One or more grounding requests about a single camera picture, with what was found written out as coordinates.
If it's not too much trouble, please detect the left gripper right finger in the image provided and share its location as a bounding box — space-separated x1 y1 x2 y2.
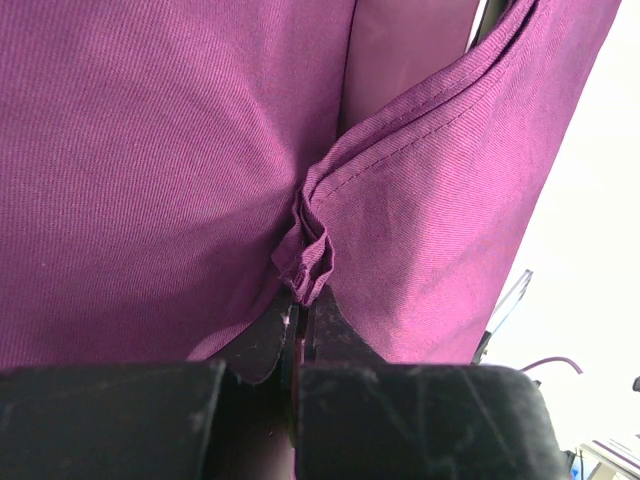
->
295 289 569 479

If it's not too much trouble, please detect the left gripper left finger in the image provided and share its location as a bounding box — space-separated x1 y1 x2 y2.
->
1 293 299 479

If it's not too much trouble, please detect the purple surgical drape cloth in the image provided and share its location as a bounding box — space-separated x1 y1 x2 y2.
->
1 1 619 369

